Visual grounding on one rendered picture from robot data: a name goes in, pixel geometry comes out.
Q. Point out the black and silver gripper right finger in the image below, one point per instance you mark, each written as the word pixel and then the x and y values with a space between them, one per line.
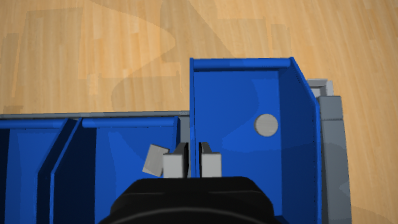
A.
pixel 210 163

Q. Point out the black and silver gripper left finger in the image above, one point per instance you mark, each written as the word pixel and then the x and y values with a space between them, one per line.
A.
pixel 176 164

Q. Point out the grey metal disc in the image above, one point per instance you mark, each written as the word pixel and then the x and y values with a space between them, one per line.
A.
pixel 266 125

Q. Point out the blue open-front bin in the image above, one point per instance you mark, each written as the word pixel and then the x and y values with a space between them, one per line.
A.
pixel 23 143
pixel 100 161
pixel 227 96

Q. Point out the dark grey metal shelf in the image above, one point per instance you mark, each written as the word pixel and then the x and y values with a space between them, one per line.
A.
pixel 336 201

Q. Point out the grey rectangular block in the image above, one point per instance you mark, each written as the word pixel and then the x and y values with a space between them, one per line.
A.
pixel 154 160

